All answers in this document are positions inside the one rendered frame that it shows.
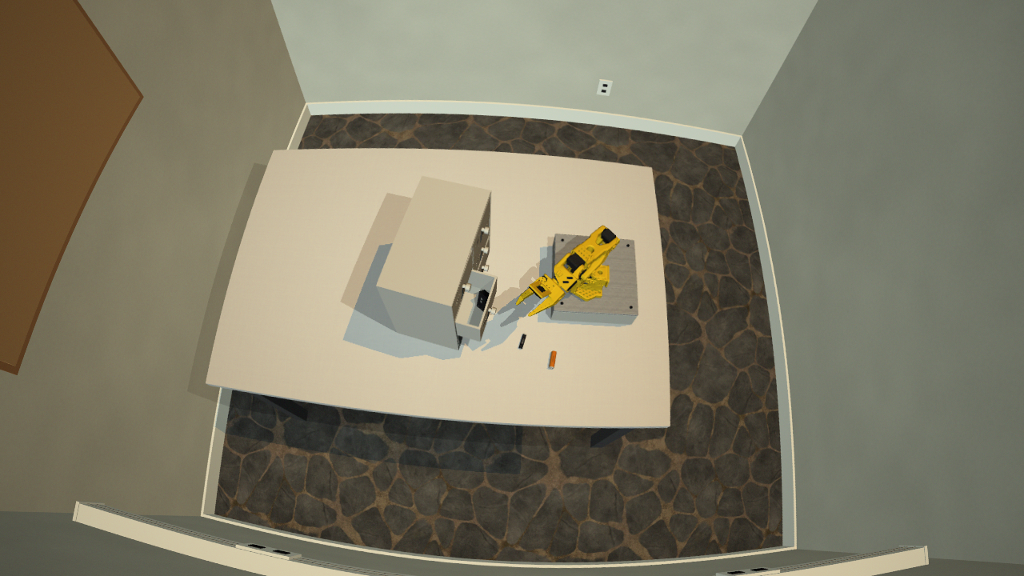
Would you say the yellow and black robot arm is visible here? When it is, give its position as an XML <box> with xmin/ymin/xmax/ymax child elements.
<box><xmin>554</xmin><ymin>227</ymin><xmax>620</xmax><ymax>302</ymax></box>

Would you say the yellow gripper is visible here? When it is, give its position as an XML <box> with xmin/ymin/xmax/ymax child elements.
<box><xmin>516</xmin><ymin>274</ymin><xmax>565</xmax><ymax>317</ymax></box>

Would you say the dark brown chest of drawers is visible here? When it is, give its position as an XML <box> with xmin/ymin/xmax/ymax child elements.
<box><xmin>376</xmin><ymin>176</ymin><xmax>490</xmax><ymax>349</ymax></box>

